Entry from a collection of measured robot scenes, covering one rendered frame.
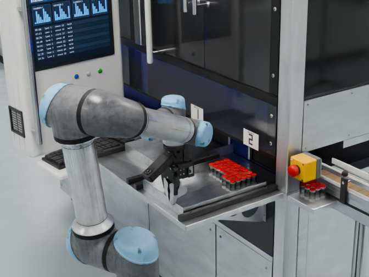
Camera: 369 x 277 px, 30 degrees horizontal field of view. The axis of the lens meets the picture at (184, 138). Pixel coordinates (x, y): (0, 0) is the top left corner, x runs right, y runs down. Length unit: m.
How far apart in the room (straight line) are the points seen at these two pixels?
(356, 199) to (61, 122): 1.04
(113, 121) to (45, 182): 3.03
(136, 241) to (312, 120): 0.82
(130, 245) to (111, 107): 0.39
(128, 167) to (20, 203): 1.90
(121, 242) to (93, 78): 1.30
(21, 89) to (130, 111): 1.25
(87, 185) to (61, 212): 2.44
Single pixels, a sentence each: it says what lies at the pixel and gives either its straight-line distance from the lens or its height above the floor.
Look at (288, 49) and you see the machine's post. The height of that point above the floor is 1.38.
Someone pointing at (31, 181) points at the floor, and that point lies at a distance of 4.69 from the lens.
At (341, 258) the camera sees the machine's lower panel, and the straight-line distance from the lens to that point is 2.74.
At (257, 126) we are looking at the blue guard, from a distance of 2.42.
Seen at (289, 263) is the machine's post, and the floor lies 0.60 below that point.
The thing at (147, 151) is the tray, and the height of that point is 0.88.
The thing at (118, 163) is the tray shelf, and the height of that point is 0.88.
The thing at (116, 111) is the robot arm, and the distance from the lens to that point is 1.64.
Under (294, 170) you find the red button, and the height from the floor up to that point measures 1.01.
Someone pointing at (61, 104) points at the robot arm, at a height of 1.40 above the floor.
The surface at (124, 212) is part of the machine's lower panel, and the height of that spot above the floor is 0.29.
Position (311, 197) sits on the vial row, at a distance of 2.33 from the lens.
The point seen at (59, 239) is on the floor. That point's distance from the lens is 3.96.
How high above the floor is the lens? 1.93
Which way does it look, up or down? 22 degrees down
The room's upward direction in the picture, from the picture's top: 1 degrees counter-clockwise
